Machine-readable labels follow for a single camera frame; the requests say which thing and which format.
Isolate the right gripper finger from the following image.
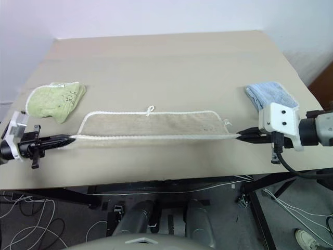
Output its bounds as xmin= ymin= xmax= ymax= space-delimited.
xmin=236 ymin=135 xmax=272 ymax=145
xmin=238 ymin=127 xmax=260 ymax=137

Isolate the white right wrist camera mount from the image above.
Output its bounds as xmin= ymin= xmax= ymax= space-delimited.
xmin=258 ymin=102 xmax=305 ymax=152

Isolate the grey curved robot torso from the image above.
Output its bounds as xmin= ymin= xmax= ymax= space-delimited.
xmin=61 ymin=232 xmax=217 ymax=250

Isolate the dark grey rounded shape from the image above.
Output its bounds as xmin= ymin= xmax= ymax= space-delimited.
xmin=184 ymin=198 xmax=217 ymax=248
xmin=112 ymin=199 xmax=157 ymax=238

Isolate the blue folded towel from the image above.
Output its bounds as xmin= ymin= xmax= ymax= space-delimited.
xmin=244 ymin=82 xmax=300 ymax=113

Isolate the beige towel with white trim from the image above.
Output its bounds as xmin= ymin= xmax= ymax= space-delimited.
xmin=62 ymin=105 xmax=234 ymax=151

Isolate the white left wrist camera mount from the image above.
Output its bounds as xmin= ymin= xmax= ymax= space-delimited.
xmin=2 ymin=110 xmax=30 ymax=161

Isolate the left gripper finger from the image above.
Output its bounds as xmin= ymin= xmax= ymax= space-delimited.
xmin=45 ymin=134 xmax=76 ymax=144
xmin=46 ymin=140 xmax=76 ymax=152

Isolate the white floor cable pair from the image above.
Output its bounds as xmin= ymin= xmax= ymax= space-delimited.
xmin=262 ymin=187 xmax=333 ymax=236

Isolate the white looped floor cable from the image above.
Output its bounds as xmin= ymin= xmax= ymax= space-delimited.
xmin=0 ymin=194 xmax=69 ymax=250

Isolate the brown wooden panel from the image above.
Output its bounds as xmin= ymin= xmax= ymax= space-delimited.
xmin=308 ymin=61 xmax=333 ymax=110

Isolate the black metal table frame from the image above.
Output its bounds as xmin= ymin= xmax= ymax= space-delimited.
xmin=0 ymin=170 xmax=333 ymax=250

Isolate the white sneaker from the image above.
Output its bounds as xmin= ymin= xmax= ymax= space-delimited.
xmin=294 ymin=228 xmax=320 ymax=250

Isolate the green folded towel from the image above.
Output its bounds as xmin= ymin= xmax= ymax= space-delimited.
xmin=25 ymin=81 xmax=87 ymax=125

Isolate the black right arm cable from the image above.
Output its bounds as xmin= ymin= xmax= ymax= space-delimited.
xmin=272 ymin=131 xmax=333 ymax=180

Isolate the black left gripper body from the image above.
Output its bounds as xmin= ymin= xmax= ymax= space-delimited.
xmin=18 ymin=124 xmax=49 ymax=169

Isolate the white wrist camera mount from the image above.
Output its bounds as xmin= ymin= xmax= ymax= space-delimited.
xmin=258 ymin=102 xmax=305 ymax=152
xmin=2 ymin=110 xmax=30 ymax=161

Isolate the black looped floor cable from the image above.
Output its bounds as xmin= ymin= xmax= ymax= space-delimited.
xmin=0 ymin=191 xmax=66 ymax=236

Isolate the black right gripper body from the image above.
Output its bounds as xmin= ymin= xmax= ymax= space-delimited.
xmin=256 ymin=127 xmax=295 ymax=165

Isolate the long white floor cable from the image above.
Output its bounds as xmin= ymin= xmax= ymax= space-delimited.
xmin=91 ymin=174 xmax=254 ymax=196

